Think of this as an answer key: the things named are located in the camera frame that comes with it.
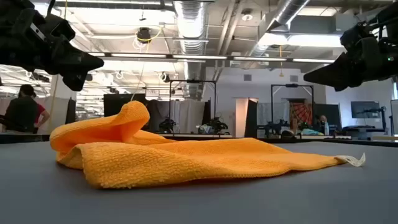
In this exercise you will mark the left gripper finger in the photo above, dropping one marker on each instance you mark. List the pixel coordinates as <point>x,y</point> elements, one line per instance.
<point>77,60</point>
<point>76,81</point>

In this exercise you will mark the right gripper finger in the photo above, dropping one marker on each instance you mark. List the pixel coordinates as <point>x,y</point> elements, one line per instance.
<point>346,84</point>
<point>357,65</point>

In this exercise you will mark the orange microfibre towel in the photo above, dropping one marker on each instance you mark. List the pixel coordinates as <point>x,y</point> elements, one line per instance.
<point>186,161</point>

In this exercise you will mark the black divider panel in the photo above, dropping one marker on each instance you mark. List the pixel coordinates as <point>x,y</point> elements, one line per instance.
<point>71,115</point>

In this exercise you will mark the person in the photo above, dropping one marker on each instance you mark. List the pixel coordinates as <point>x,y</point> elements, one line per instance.
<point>323,119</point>
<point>21,115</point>

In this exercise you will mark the large black screen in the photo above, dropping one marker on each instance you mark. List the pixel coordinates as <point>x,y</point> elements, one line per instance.
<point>112,104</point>

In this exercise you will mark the red orange patterned poster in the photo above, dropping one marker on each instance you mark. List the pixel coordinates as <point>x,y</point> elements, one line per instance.
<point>301,113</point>

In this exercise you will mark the black ceiling device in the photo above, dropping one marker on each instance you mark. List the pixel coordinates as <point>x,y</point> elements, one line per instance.
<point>144,35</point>

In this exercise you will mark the tall black panel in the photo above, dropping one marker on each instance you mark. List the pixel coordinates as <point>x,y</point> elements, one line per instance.
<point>252,121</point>

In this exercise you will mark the long ceiling light strip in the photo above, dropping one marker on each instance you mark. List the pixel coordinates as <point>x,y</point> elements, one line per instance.
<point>199,57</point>

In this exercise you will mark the black wall monitor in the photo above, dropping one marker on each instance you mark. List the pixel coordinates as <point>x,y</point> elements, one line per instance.
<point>363,109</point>

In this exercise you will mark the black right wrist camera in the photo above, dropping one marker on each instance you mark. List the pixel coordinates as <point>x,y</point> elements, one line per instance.
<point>354,35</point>

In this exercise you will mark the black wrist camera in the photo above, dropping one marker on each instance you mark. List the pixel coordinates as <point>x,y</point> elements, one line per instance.
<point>60,31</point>
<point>354,35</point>

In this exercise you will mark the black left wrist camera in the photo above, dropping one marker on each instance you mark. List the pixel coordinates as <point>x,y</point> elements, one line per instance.
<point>60,31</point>

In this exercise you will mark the silver round ventilation duct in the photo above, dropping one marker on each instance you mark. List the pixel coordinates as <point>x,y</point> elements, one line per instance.
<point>287,12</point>
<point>191,25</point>

